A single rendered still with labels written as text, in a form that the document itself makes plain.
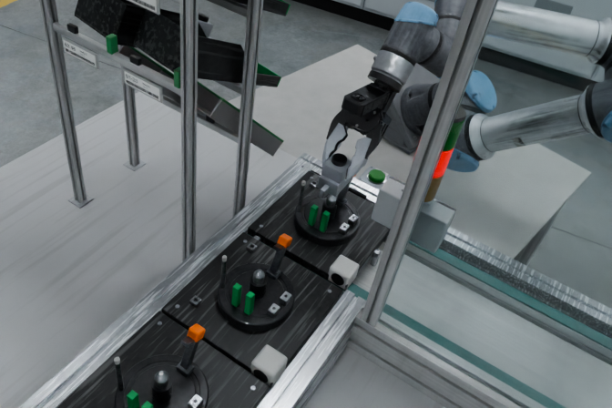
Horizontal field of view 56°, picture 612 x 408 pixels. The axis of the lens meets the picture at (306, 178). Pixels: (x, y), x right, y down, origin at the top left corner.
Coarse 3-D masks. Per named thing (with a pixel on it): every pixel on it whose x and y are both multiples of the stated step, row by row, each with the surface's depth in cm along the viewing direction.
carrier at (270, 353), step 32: (224, 256) 99; (256, 256) 114; (192, 288) 106; (224, 288) 104; (256, 288) 102; (288, 288) 106; (320, 288) 110; (192, 320) 101; (224, 320) 102; (256, 320) 100; (288, 320) 103; (320, 320) 104; (224, 352) 97; (256, 352) 98; (288, 352) 98
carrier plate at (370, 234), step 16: (304, 176) 134; (288, 192) 129; (304, 192) 129; (272, 208) 124; (288, 208) 125; (368, 208) 128; (256, 224) 120; (272, 224) 121; (288, 224) 121; (368, 224) 125; (272, 240) 117; (304, 240) 118; (352, 240) 120; (368, 240) 121; (288, 256) 117; (304, 256) 115; (320, 256) 116; (336, 256) 116; (352, 256) 117; (368, 256) 118; (320, 272) 114
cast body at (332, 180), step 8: (328, 160) 112; (336, 160) 111; (344, 160) 111; (328, 168) 111; (336, 168) 111; (344, 168) 111; (320, 176) 113; (328, 176) 112; (336, 176) 111; (344, 176) 112; (320, 184) 114; (328, 184) 113; (336, 184) 112; (344, 184) 115; (320, 192) 112; (328, 192) 114; (336, 192) 113
